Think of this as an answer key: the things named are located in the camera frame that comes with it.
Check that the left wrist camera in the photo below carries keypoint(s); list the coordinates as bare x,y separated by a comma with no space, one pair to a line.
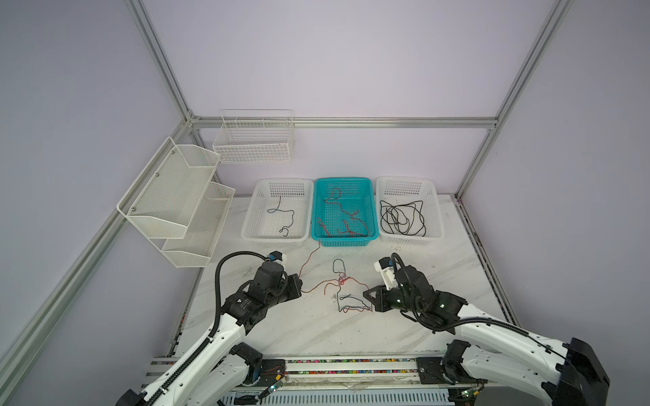
277,256

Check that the teal plastic basket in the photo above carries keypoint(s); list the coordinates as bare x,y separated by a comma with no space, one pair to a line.
344,212

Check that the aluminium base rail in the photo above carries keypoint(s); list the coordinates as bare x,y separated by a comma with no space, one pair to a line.
352,381

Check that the white plastic basket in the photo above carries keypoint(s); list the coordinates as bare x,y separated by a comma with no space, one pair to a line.
408,210
279,211

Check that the white mesh shelf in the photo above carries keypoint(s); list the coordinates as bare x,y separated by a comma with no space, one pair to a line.
163,201
197,247

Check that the aluminium frame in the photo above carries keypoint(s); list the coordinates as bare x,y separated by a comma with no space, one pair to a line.
84,105

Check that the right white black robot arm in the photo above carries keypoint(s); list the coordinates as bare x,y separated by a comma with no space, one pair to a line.
485,348

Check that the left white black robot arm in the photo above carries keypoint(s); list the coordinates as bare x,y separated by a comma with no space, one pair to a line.
220,360

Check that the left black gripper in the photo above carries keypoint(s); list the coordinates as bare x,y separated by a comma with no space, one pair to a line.
293,283

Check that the upper white mesh shelf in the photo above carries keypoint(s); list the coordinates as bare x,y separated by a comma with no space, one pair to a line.
163,201

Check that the white wire wall basket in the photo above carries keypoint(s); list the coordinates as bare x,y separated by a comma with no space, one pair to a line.
252,136

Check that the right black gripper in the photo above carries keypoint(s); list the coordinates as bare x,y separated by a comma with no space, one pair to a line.
378,300

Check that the lower white mesh shelf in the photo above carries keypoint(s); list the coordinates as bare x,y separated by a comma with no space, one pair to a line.
197,247

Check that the right white plastic basket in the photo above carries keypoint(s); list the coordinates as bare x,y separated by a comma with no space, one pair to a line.
408,210

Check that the left white plastic basket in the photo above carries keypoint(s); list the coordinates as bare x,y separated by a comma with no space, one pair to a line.
279,211

